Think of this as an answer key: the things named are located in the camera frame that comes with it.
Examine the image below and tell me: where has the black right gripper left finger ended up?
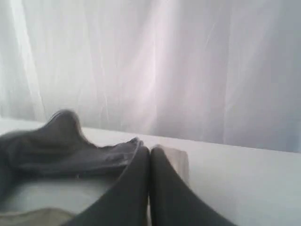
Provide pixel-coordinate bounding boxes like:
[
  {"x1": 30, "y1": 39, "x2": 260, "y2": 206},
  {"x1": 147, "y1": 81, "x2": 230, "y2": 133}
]
[{"x1": 64, "y1": 146, "x2": 150, "y2": 226}]

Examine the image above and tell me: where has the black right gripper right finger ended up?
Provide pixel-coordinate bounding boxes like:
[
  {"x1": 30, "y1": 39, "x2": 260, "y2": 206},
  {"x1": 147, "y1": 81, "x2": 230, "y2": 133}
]
[{"x1": 150, "y1": 146, "x2": 234, "y2": 226}]

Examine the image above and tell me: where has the cream duffel bag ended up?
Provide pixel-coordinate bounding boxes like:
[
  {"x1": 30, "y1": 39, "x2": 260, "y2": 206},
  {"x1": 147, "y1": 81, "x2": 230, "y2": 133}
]
[{"x1": 0, "y1": 108, "x2": 190, "y2": 226}]

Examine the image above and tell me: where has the white backdrop curtain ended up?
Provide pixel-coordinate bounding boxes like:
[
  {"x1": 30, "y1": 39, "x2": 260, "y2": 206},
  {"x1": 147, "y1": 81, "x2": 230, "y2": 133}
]
[{"x1": 0, "y1": 0, "x2": 301, "y2": 153}]

